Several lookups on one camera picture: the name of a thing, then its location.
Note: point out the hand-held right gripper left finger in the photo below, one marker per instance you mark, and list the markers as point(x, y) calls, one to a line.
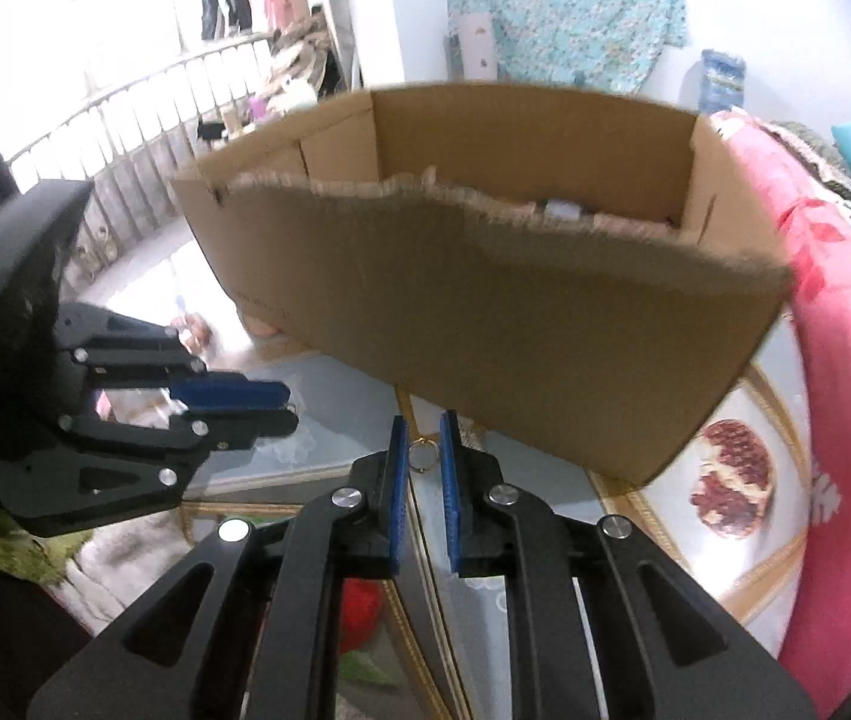
point(397, 495)

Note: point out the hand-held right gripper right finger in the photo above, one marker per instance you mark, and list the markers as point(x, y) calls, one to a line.
point(451, 495)

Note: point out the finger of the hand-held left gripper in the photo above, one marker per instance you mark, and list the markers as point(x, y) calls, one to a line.
point(245, 431)
point(230, 395)

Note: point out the torn cardboard box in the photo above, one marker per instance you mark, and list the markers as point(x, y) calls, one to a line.
point(545, 330)

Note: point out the pair of shoes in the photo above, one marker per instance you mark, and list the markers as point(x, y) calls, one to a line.
point(99, 244)

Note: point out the white fluffy towel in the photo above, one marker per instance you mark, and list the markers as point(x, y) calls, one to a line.
point(125, 577)

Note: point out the metal railing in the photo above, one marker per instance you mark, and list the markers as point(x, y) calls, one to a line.
point(133, 135)

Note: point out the pile of clothes and bags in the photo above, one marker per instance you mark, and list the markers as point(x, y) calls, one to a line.
point(294, 67)

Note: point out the hanging dark garment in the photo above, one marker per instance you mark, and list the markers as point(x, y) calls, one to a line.
point(226, 0)

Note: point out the pink floral blanket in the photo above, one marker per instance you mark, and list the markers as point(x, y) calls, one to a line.
point(845, 390)

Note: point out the large water bottle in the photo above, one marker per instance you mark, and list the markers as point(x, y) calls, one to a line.
point(721, 82)

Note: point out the grey patterned blanket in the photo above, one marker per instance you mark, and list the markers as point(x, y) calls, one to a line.
point(815, 157)

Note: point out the teal floral cloth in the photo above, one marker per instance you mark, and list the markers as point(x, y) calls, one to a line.
point(567, 7)

